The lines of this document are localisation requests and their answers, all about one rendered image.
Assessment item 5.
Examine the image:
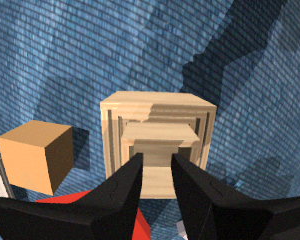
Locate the pale pink rectangular block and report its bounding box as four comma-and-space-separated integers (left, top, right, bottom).
176, 220, 188, 240

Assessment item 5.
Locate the red flat rectangular block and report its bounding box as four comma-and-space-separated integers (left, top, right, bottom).
35, 190, 151, 240

